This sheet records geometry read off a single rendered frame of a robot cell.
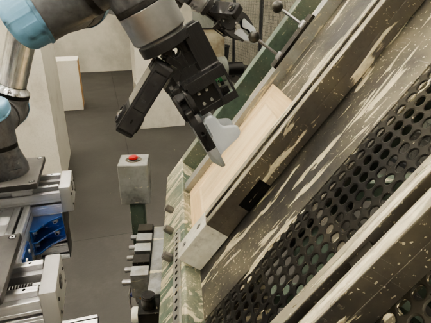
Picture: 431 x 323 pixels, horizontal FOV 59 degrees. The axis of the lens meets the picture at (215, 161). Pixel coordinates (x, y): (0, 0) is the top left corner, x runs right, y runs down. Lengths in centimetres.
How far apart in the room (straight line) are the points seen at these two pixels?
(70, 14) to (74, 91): 557
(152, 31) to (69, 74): 555
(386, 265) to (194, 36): 37
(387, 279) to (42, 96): 308
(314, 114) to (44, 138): 281
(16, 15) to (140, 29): 14
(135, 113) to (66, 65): 550
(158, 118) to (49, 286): 421
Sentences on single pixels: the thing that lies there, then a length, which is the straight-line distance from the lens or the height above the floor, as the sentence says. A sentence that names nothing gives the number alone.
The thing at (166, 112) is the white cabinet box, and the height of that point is 19.
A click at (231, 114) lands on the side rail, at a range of 157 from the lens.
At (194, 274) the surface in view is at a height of 89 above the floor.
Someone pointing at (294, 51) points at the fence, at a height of 139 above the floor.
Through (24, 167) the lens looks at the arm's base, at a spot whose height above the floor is 106.
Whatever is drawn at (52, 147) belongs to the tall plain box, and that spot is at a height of 40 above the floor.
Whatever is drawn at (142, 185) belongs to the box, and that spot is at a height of 84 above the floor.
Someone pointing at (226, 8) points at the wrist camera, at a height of 152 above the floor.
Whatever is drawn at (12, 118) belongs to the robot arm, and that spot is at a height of 121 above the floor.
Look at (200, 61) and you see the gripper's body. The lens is 53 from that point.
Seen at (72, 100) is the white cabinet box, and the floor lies 14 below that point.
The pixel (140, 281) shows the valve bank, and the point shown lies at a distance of 127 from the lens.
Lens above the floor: 155
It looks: 23 degrees down
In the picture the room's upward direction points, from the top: straight up
